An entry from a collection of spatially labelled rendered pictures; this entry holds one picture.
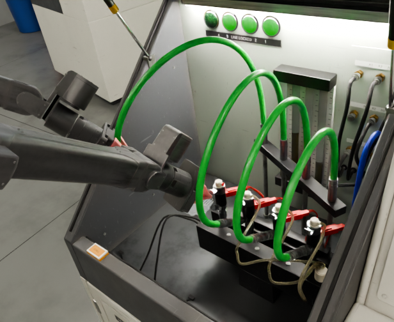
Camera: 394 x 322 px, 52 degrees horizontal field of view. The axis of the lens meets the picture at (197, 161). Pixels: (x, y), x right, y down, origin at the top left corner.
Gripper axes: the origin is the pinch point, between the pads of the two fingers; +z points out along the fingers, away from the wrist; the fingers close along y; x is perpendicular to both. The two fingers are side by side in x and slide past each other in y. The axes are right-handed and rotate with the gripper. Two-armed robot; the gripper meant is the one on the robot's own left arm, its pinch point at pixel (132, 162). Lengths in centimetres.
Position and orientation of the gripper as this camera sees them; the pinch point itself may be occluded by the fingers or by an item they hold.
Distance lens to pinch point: 90.0
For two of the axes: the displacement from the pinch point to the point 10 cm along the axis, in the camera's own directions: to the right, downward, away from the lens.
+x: -5.9, 7.7, 2.3
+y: -1.4, -3.8, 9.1
